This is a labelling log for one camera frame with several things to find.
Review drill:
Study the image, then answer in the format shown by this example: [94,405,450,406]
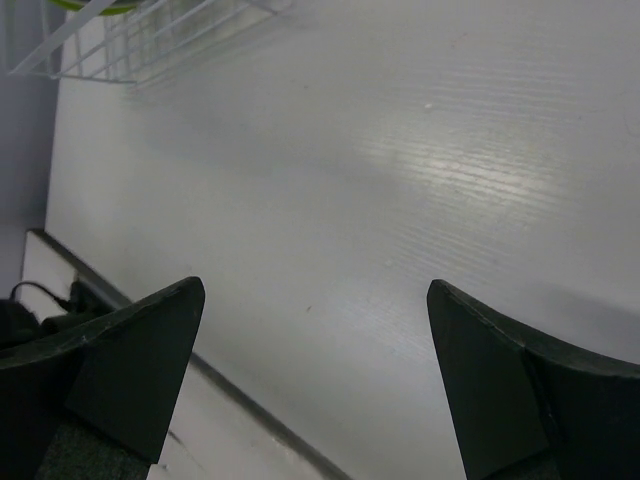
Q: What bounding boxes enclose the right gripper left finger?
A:
[1,277,204,479]

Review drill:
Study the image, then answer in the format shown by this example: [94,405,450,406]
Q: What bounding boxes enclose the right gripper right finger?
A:
[426,279,639,479]

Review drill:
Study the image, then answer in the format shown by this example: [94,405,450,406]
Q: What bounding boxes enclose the white wire dish rack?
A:
[1,1,293,84]

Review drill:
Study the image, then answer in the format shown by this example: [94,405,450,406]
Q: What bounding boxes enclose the lime green plate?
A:
[47,0,146,17]

